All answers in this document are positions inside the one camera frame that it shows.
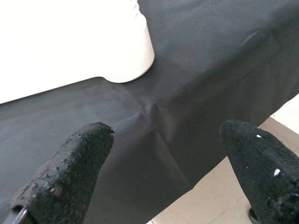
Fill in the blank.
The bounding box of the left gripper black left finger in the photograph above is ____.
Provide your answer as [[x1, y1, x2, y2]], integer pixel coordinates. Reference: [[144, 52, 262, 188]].
[[10, 121, 115, 224]]

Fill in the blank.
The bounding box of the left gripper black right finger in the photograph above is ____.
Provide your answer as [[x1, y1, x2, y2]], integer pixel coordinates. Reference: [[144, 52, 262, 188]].
[[220, 119, 299, 224]]

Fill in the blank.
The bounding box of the white plastic children table top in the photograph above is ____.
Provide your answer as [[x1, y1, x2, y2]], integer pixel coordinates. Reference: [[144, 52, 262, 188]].
[[0, 0, 155, 105]]

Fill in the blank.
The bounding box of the black tablecloth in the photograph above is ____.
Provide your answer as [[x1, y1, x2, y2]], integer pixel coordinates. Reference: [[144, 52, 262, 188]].
[[0, 0, 299, 224]]

